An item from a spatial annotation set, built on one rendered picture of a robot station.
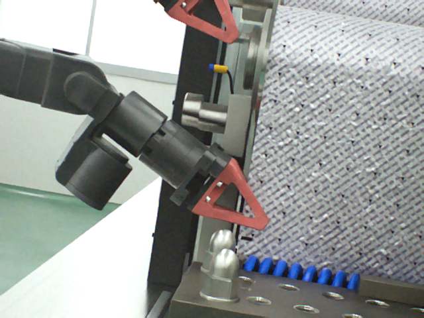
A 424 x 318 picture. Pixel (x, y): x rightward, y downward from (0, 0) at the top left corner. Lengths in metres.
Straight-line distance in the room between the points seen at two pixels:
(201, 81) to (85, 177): 0.39
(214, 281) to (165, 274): 0.54
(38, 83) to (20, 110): 5.92
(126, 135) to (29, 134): 5.90
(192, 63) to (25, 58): 0.42
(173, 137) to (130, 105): 0.06
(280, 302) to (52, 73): 0.33
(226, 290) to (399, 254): 0.25
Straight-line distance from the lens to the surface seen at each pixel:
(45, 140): 6.80
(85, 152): 0.95
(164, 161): 0.93
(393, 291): 0.92
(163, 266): 1.32
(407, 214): 0.96
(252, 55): 0.97
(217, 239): 0.89
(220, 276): 0.79
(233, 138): 1.02
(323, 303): 0.86
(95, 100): 0.91
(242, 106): 1.02
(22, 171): 6.88
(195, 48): 1.29
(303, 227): 0.96
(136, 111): 0.94
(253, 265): 0.94
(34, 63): 0.92
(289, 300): 0.84
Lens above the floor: 1.24
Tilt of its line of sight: 6 degrees down
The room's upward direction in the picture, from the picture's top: 9 degrees clockwise
